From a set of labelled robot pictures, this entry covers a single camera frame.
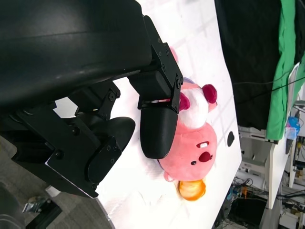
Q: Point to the green cloth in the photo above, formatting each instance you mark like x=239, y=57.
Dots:
x=281, y=71

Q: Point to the white desk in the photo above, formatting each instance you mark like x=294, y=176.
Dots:
x=274, y=162

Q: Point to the orange white bun toy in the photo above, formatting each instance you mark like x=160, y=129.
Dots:
x=191, y=189

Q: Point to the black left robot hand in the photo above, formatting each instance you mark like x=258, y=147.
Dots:
x=71, y=47

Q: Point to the black table leg base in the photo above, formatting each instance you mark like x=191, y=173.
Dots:
x=45, y=217

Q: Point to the pink plush doll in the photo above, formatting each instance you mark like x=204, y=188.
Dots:
x=190, y=143

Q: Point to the blue plastic object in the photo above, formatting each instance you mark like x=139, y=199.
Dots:
x=292, y=124

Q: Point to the black backdrop cloth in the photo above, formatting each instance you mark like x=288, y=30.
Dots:
x=250, y=47

